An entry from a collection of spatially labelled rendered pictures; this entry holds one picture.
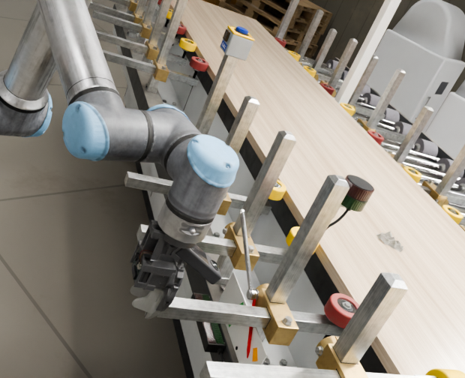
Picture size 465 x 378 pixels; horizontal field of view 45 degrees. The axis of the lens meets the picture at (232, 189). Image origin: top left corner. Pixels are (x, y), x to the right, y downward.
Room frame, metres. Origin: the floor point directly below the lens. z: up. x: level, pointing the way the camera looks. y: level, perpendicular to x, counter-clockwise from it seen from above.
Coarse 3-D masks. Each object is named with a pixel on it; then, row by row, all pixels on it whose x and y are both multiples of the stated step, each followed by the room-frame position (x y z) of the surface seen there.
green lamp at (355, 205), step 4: (348, 196) 1.01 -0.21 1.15; (344, 200) 1.01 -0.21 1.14; (348, 200) 1.01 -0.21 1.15; (352, 200) 1.01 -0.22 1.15; (356, 200) 1.01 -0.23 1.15; (344, 204) 1.01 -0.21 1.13; (348, 204) 1.01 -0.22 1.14; (352, 204) 1.01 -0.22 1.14; (356, 204) 1.01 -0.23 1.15; (360, 204) 1.01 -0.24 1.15; (364, 204) 1.02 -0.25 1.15; (352, 208) 1.01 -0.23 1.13; (356, 208) 1.01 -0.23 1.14; (360, 208) 1.02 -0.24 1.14
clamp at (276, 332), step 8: (256, 288) 1.04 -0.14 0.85; (264, 288) 1.04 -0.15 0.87; (264, 296) 1.00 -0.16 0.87; (256, 304) 1.01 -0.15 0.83; (264, 304) 0.99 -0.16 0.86; (272, 304) 0.99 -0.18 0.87; (280, 304) 1.00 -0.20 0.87; (272, 312) 0.96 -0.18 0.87; (280, 312) 0.97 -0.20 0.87; (288, 312) 0.99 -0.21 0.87; (272, 320) 0.95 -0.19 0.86; (280, 320) 0.95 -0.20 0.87; (264, 328) 0.96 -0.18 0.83; (272, 328) 0.94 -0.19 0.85; (280, 328) 0.93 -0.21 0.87; (288, 328) 0.94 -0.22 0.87; (296, 328) 0.95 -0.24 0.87; (272, 336) 0.93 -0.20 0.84; (280, 336) 0.93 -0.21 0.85; (288, 336) 0.94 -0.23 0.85; (280, 344) 0.94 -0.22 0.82; (288, 344) 0.95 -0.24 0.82
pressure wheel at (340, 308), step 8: (336, 296) 1.06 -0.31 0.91; (344, 296) 1.08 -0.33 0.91; (328, 304) 1.04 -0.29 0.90; (336, 304) 1.03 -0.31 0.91; (344, 304) 1.05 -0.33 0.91; (352, 304) 1.06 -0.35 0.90; (328, 312) 1.03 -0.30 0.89; (336, 312) 1.02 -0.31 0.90; (344, 312) 1.02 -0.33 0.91; (352, 312) 1.04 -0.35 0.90; (336, 320) 1.01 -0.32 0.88; (344, 320) 1.01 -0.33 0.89; (328, 336) 1.04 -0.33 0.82
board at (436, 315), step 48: (192, 0) 3.63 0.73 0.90; (240, 96) 2.16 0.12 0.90; (288, 96) 2.47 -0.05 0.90; (336, 144) 2.11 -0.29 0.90; (288, 192) 1.49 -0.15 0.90; (384, 192) 1.84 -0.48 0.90; (336, 240) 1.33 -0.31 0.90; (432, 240) 1.62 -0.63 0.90; (432, 288) 1.31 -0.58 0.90; (384, 336) 1.01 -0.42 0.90; (432, 336) 1.09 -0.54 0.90
